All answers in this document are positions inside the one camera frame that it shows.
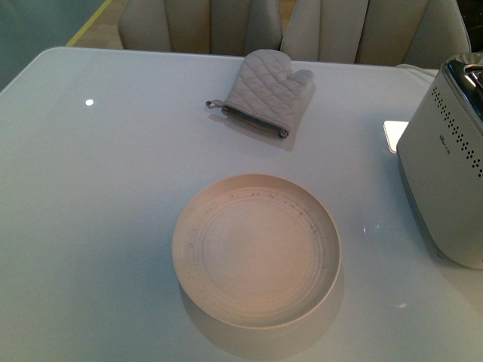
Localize beige chair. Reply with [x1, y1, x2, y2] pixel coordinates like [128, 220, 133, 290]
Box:
[281, 0, 471, 69]
[118, 1, 283, 56]

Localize white toaster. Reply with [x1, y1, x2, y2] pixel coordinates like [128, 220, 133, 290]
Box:
[396, 53, 482, 269]

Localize beige chair on right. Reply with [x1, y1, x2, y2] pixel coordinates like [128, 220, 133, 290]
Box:
[281, 0, 471, 69]

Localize beige chair on left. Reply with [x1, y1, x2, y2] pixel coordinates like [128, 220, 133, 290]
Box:
[118, 1, 283, 56]

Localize beige round plate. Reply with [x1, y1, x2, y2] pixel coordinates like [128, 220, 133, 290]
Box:
[172, 174, 341, 329]

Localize grey quilted oven mitt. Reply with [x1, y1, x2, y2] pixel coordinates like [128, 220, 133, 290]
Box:
[205, 49, 315, 139]

